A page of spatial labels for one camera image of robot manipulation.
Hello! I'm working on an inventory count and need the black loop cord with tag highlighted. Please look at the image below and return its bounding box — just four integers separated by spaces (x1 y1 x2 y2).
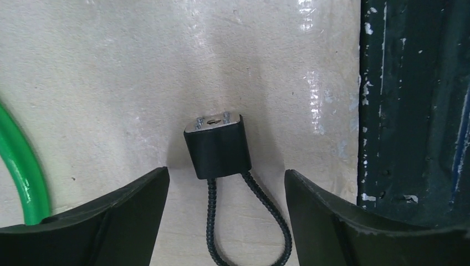
183 111 294 266

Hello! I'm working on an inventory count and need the green cable lock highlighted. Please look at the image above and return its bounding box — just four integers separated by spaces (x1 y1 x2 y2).
1 106 51 225

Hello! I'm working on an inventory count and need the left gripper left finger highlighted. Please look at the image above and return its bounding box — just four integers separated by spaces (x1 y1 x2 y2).
1 167 170 265

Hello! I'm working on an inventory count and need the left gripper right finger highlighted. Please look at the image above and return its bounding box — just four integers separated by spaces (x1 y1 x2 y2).
284 170 469 265

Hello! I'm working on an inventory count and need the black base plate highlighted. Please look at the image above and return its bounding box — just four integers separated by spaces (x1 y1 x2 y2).
356 1 469 228

